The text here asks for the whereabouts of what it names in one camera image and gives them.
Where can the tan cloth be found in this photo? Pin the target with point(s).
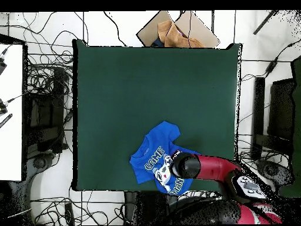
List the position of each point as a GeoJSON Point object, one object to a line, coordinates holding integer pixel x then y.
{"type": "Point", "coordinates": [174, 37]}

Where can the black ribbed strip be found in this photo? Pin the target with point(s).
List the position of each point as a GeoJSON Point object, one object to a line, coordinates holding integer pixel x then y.
{"type": "Point", "coordinates": [5, 120]}

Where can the black power strip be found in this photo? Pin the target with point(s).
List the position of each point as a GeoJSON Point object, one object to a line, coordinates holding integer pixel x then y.
{"type": "Point", "coordinates": [69, 213]}

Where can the dark blue cloth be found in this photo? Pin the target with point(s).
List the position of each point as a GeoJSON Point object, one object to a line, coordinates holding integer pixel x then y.
{"type": "Point", "coordinates": [157, 43]}

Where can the black rod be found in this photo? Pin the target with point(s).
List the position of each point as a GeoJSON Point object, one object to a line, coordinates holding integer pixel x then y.
{"type": "Point", "coordinates": [264, 22]}

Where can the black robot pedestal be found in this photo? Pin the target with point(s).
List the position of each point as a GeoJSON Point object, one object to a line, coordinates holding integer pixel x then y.
{"type": "Point", "coordinates": [150, 207]}

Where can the dark green table cloth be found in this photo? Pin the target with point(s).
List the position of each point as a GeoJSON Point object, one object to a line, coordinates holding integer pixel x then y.
{"type": "Point", "coordinates": [152, 82]}
{"type": "Point", "coordinates": [297, 117]}

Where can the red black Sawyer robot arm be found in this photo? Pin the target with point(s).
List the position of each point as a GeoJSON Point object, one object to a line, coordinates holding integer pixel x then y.
{"type": "Point", "coordinates": [216, 167]}

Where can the black power adapter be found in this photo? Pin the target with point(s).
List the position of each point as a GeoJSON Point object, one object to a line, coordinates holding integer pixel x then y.
{"type": "Point", "coordinates": [271, 67]}

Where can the brown cardboard box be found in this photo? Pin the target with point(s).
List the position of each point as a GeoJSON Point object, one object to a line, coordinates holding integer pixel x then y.
{"type": "Point", "coordinates": [150, 30]}

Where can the blue printed T-shirt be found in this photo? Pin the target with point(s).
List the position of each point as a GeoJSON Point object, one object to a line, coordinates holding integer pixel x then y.
{"type": "Point", "coordinates": [155, 141]}

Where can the black device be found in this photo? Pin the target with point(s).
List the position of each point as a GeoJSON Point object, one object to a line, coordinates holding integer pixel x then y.
{"type": "Point", "coordinates": [2, 108]}
{"type": "Point", "coordinates": [1, 67]}

